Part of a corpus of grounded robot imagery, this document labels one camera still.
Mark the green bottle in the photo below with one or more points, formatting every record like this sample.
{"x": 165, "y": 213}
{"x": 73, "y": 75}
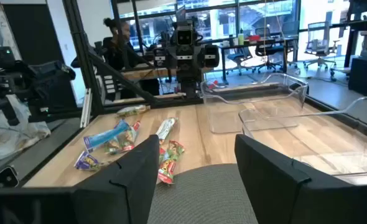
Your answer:
{"x": 240, "y": 39}

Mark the clear plastic bin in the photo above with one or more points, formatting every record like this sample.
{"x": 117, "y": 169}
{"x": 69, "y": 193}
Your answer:
{"x": 221, "y": 121}
{"x": 326, "y": 146}

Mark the silver aluminium bar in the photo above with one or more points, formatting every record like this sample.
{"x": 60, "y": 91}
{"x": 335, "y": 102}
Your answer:
{"x": 85, "y": 107}

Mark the white granola bar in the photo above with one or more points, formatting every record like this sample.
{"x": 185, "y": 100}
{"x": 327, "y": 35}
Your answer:
{"x": 166, "y": 127}

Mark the white mesh office chair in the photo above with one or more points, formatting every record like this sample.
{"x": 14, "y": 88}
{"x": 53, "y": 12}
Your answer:
{"x": 318, "y": 37}

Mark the black cabinet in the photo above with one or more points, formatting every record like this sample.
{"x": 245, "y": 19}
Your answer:
{"x": 365, "y": 74}

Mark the red box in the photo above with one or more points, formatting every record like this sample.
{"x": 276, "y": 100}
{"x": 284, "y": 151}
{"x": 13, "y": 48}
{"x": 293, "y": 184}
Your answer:
{"x": 254, "y": 38}

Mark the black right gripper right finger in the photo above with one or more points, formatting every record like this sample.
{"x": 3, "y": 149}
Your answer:
{"x": 273, "y": 193}

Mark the grey round woven placemat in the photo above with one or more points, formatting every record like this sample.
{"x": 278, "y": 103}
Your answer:
{"x": 202, "y": 199}

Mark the white plastic sheet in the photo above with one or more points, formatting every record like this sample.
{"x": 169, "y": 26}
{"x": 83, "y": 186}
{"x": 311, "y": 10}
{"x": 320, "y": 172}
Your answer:
{"x": 12, "y": 137}

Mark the small black camera box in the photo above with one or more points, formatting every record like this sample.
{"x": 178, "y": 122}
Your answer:
{"x": 4, "y": 177}

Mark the green blue granola bar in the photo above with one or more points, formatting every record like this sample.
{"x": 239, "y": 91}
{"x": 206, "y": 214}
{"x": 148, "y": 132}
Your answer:
{"x": 132, "y": 110}

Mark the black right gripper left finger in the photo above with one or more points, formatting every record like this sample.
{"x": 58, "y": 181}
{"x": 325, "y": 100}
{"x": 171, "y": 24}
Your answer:
{"x": 130, "y": 193}

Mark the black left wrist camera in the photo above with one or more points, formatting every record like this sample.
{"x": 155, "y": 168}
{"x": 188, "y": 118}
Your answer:
{"x": 184, "y": 36}

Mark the person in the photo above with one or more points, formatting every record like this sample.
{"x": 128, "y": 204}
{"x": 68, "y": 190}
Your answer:
{"x": 118, "y": 46}

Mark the green orange granola bar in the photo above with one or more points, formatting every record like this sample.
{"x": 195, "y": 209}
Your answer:
{"x": 112, "y": 147}

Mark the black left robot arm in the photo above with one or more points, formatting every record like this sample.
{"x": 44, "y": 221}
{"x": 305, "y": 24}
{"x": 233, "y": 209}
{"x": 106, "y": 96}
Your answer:
{"x": 211, "y": 56}

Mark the blue office chair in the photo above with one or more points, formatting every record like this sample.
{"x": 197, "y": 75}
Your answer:
{"x": 239, "y": 57}

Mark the purple granola bar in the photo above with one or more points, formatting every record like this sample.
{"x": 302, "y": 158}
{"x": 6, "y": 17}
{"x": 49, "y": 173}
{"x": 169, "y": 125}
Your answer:
{"x": 85, "y": 162}

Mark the light blue granola bar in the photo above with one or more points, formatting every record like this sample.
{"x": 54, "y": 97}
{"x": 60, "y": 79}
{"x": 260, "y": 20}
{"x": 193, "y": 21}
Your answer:
{"x": 104, "y": 138}

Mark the red green granola bar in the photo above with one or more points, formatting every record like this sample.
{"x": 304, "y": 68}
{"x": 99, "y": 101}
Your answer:
{"x": 166, "y": 171}
{"x": 131, "y": 135}
{"x": 174, "y": 149}

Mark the black office chair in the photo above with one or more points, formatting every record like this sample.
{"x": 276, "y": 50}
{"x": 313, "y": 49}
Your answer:
{"x": 266, "y": 49}

